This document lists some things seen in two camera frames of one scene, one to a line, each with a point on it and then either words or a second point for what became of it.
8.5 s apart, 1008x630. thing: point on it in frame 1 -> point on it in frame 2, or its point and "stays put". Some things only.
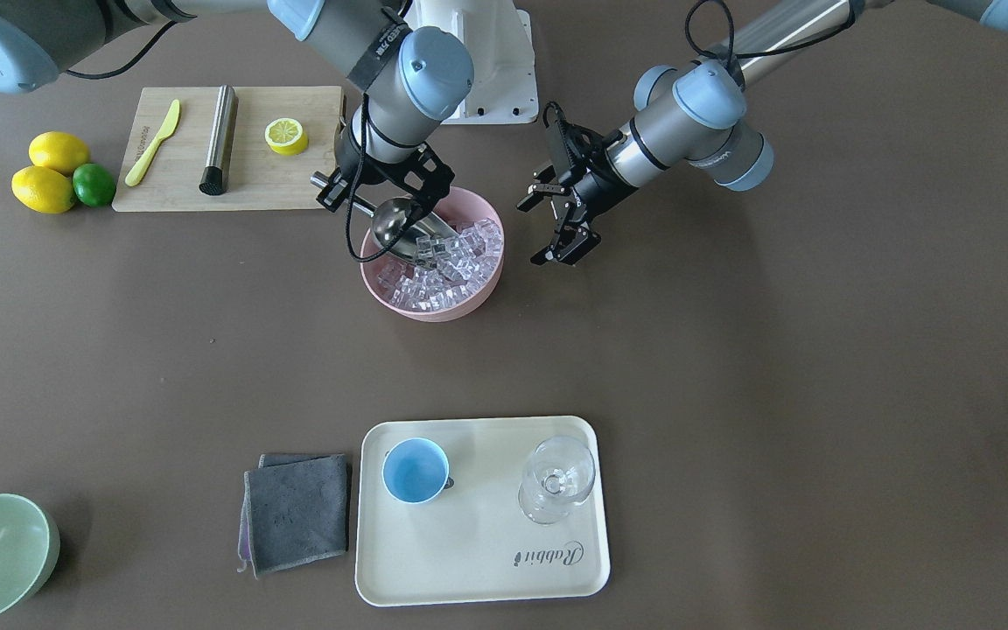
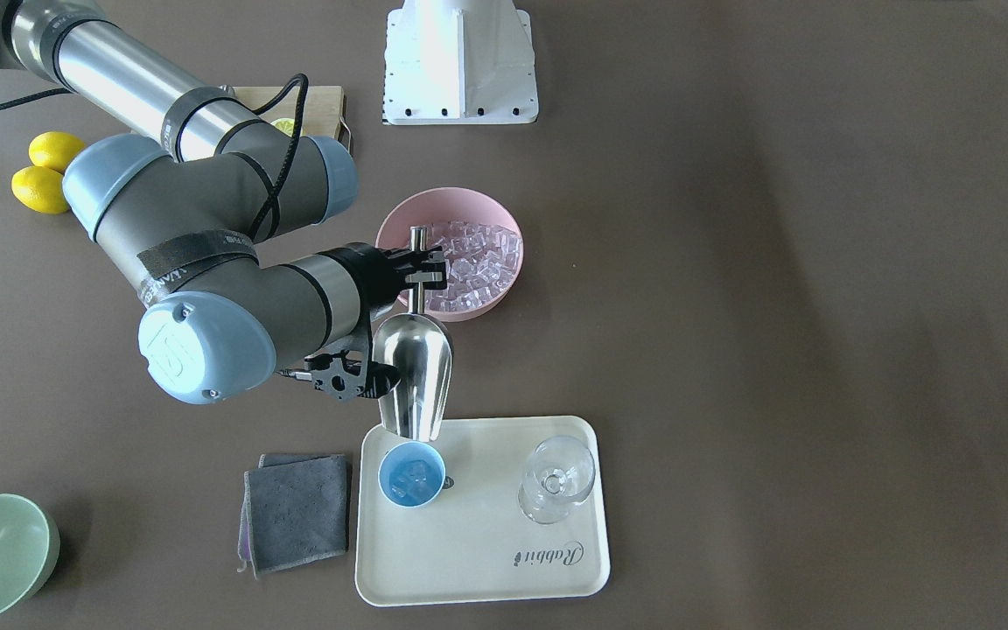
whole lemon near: [43, 190] stays put
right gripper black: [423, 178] -> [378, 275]
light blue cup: [416, 471] stays put
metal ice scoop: [394, 225] -> [416, 407]
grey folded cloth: [295, 510] stays put
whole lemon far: [59, 150] stays put
